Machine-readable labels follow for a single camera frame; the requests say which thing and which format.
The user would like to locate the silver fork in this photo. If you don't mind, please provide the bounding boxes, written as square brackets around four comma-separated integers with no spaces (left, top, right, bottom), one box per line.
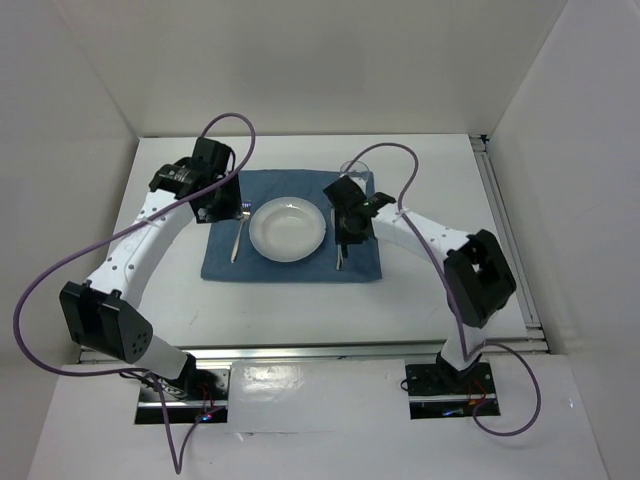
[230,201,252,263]

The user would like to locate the silver table knife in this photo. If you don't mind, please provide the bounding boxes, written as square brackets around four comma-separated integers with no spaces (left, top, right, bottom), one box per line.
[331,208,344,271]

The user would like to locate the clear plastic cup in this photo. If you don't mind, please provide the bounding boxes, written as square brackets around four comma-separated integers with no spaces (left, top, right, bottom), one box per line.
[339,160,371,184]

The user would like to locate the blue cloth napkin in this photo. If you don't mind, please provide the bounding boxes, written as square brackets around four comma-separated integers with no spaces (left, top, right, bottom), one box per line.
[201,169,382,283]

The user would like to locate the clear glass plate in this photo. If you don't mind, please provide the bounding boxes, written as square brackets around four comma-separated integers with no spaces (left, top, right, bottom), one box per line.
[249,197,327,263]

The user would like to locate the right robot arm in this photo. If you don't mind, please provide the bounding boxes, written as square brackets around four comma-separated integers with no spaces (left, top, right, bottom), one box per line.
[323,175,517,392]

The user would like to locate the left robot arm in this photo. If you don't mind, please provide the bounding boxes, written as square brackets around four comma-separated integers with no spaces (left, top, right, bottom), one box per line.
[60,163,241,399]

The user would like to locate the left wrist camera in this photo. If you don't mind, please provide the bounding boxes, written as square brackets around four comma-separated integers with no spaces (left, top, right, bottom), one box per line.
[192,137,235,174]

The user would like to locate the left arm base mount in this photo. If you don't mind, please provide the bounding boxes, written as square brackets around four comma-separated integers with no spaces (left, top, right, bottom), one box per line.
[134,365,231,425]

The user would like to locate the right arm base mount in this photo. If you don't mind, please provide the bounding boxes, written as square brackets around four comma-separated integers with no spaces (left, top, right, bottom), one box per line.
[400,362,500,420]

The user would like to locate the aluminium rail frame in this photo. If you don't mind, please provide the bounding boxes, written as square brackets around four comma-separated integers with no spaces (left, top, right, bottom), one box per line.
[469,135,551,355]

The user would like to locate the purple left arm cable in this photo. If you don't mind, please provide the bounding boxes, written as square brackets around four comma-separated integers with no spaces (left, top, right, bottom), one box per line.
[12,113,257,474]

